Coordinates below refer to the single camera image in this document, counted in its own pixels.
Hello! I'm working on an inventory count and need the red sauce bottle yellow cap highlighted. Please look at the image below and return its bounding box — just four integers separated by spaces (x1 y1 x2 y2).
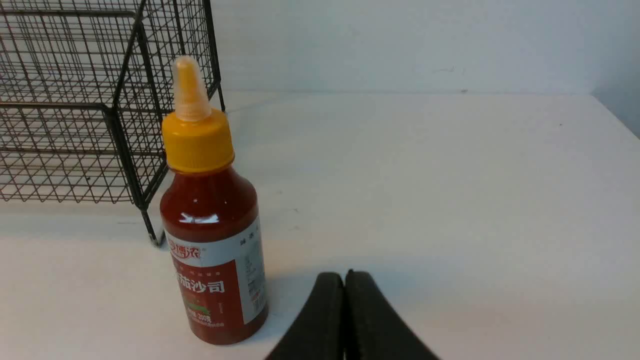
159 55 268 346

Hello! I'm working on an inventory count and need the black wire mesh shelf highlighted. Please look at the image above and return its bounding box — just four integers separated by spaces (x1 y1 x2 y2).
0 0 224 248

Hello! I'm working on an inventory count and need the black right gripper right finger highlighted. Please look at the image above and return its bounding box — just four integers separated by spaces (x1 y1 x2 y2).
345 269 438 360

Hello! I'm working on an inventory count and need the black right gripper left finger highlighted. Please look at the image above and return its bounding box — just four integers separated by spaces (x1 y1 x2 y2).
266 272 345 360

